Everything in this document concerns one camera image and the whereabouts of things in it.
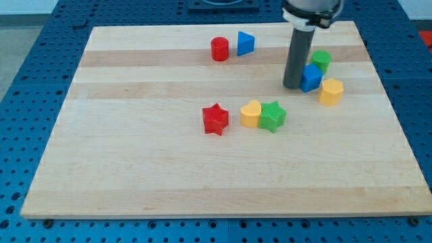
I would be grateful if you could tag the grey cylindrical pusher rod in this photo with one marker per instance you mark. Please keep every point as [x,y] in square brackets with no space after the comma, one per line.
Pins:
[297,55]

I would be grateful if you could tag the wooden board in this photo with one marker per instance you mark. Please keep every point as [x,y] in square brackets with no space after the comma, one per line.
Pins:
[129,140]

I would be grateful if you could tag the red cylinder block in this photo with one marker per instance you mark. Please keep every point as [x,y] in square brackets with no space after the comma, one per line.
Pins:
[219,48]

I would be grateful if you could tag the red star block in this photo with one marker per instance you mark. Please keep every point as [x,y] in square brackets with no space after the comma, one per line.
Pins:
[215,119]

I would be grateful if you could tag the yellow heart block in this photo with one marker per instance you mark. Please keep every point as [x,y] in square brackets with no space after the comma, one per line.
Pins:
[250,114]

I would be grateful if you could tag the blue cube block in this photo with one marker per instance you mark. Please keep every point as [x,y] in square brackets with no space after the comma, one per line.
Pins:
[311,78]

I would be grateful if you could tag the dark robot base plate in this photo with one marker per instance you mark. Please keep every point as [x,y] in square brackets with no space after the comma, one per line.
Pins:
[222,5]

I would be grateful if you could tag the green cylinder block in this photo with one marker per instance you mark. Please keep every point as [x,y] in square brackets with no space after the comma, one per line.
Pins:
[321,59]

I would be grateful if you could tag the green star block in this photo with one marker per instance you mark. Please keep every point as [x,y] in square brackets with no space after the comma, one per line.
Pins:
[272,116]

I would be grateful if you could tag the blue triangle block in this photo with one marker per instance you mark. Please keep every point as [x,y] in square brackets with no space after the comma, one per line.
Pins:
[245,44]

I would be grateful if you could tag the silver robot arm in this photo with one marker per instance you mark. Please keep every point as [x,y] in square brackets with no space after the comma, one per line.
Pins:
[305,16]

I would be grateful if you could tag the yellow hexagon block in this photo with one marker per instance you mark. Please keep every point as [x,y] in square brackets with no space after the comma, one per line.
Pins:
[330,92]

